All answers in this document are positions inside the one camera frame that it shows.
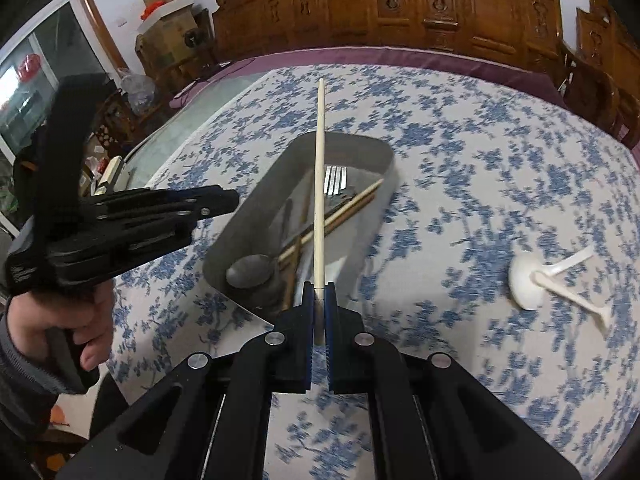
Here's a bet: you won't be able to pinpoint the white plastic fork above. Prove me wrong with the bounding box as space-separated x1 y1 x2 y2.
530 271 611 330

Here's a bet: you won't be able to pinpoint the metal fork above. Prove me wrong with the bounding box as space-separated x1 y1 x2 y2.
323 166 350 212

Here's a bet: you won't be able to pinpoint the long carved wooden sofa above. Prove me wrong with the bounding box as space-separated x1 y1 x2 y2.
213 0 564 84

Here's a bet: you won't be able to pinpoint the large metal spoon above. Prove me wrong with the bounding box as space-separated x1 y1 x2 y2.
226 194 362 291

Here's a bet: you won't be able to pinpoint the light bamboo chopstick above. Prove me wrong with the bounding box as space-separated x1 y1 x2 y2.
278 179 384 266
314 78 326 346

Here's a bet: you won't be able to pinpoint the stacked cardboard boxes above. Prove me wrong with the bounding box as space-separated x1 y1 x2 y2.
134 0 216 94

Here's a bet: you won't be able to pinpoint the carved wooden armchair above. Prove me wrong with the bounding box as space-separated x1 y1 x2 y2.
564 0 639 150

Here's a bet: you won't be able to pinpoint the grey metal rectangular tray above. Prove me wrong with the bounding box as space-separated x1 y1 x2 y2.
203 132 398 322

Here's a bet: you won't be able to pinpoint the blue floral tablecloth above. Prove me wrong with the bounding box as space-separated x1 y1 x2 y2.
132 65 639 479

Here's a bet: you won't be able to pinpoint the white plastic soup spoon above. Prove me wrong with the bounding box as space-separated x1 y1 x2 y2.
508 246 597 312

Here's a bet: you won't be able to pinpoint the wooden block with black band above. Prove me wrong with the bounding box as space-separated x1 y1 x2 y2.
92 156 130 196

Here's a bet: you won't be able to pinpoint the glass sliding door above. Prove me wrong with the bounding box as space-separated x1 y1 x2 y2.
1 0 120 162

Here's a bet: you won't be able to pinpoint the person's left hand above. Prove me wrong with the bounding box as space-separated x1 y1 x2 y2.
6 278 117 373

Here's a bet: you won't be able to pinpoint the dark brown wooden chopstick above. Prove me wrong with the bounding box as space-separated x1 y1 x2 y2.
282 188 311 311

